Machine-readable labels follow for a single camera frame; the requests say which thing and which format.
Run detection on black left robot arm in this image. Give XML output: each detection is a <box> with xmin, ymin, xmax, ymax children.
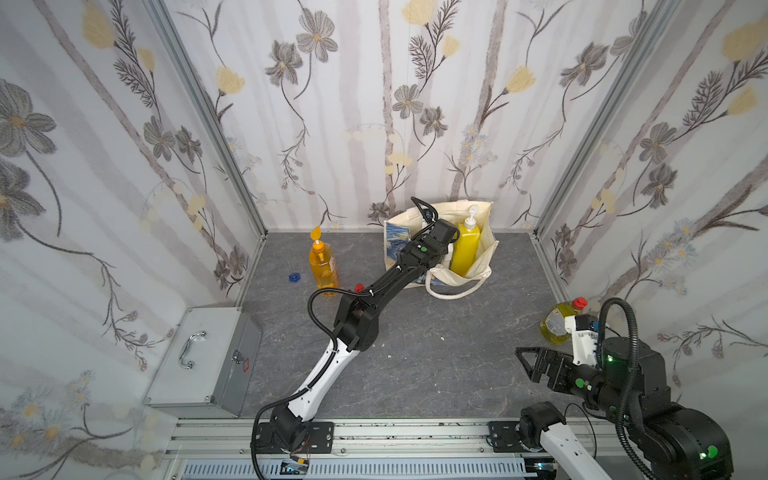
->
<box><xmin>246</xmin><ymin>219</ymin><xmax>553</xmax><ymax>454</ymax></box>

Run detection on yellow pump dish soap bottle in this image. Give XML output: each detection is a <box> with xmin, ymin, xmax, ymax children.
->
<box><xmin>450</xmin><ymin>204</ymin><xmax>481</xmax><ymax>277</ymax></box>

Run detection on grey metal box with handle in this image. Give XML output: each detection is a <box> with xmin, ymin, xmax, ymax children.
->
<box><xmin>143</xmin><ymin>307</ymin><xmax>263</xmax><ymax>419</ymax></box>

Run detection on orange dish soap bottle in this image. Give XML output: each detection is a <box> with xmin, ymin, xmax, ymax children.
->
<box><xmin>309</xmin><ymin>227</ymin><xmax>340</xmax><ymax>289</ymax></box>

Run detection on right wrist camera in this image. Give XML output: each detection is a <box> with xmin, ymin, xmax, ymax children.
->
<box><xmin>564</xmin><ymin>314</ymin><xmax>598</xmax><ymax>367</ymax></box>

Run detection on yellow-green red-capped bottle at wall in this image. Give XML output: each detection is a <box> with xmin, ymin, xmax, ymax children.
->
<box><xmin>539</xmin><ymin>297</ymin><xmax>588</xmax><ymax>346</ymax></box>

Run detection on cream canvas starry-night shopping bag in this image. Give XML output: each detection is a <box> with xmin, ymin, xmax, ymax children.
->
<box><xmin>384</xmin><ymin>200</ymin><xmax>498</xmax><ymax>300</ymax></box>

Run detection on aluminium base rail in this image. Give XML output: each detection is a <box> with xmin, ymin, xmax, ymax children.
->
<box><xmin>155</xmin><ymin>416</ymin><xmax>655</xmax><ymax>480</ymax></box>

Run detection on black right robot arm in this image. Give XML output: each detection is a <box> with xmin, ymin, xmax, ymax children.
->
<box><xmin>515</xmin><ymin>297</ymin><xmax>734</xmax><ymax>479</ymax></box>

